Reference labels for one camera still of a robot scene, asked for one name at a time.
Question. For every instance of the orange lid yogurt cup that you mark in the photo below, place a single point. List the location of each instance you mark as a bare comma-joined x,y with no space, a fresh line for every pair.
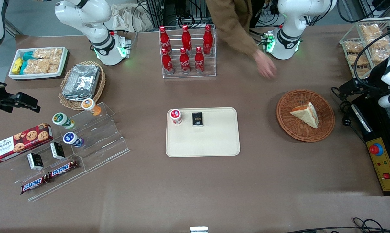
90,106

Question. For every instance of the person's bare hand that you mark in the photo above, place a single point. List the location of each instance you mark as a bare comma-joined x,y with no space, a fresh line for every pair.
266,66

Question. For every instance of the cream plastic tray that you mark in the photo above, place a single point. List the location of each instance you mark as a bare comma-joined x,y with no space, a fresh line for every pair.
208,142

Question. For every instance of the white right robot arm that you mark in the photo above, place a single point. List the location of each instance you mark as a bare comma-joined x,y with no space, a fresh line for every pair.
98,32

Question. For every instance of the yellow emergency stop control box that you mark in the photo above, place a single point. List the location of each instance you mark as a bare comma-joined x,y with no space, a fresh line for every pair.
384,165

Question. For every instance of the rice cracker snack pack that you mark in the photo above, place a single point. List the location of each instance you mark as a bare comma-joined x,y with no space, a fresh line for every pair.
353,47
48,53
36,66
381,55
369,30
381,42

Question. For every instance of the yellow snack pack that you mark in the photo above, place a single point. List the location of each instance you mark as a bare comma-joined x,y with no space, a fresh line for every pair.
17,65

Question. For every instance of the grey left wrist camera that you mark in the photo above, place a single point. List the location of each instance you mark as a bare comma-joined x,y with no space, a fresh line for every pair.
389,101

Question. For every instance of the red lid yogurt cup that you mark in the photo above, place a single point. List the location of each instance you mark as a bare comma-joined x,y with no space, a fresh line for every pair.
176,116

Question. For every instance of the forearm in brown sleeve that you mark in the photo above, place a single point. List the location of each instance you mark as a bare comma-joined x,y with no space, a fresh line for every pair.
233,22

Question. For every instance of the green lid yogurt cup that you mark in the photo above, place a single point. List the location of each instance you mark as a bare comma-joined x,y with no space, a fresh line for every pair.
61,119

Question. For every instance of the white device edge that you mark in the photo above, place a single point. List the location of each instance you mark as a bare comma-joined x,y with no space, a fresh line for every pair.
199,229

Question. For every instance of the Snickers chocolate bar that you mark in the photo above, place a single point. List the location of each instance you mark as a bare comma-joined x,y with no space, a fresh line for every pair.
35,184
63,169

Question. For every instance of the oval light wicker basket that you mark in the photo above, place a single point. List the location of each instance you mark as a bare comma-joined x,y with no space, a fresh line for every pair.
101,84

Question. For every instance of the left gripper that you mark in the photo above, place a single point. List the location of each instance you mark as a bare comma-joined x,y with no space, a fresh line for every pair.
367,81

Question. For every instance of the clear acrylic stepped display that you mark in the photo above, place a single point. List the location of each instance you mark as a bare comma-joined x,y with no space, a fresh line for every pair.
101,142

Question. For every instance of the red cola bottle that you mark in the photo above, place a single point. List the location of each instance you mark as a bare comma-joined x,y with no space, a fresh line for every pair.
199,61
164,38
184,63
167,63
186,38
208,38

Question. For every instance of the white rectangular snack tray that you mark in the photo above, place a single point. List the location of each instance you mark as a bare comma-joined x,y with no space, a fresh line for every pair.
64,58

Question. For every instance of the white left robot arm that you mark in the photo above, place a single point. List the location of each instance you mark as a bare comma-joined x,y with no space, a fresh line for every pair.
288,32

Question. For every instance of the crumpled beige cloth bag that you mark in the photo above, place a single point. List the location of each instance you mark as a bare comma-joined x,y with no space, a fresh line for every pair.
127,17

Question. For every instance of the small black snack box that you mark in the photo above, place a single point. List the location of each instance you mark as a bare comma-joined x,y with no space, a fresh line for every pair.
58,150
35,161
197,119

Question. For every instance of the teal snack pack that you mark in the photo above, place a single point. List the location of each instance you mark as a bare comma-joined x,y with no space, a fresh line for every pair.
23,67
27,56

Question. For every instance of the round brown wicker basket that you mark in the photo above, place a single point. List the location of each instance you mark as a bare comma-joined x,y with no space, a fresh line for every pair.
298,129

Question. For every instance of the red Walkers cookie box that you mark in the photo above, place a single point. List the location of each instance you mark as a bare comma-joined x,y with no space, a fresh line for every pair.
20,142

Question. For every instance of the black tabletop machine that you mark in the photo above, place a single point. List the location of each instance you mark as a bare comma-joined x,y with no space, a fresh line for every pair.
369,119

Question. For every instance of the clear acrylic bottle rack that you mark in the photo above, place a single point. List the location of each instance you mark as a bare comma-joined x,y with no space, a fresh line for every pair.
211,68

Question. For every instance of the triangular sandwich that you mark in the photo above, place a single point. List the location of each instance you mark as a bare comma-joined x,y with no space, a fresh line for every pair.
306,115

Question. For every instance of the stacked aluminium foil trays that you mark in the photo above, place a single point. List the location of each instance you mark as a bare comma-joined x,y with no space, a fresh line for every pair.
81,82

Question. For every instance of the blue lid yogurt cup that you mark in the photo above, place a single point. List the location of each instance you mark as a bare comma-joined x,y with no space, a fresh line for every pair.
71,139

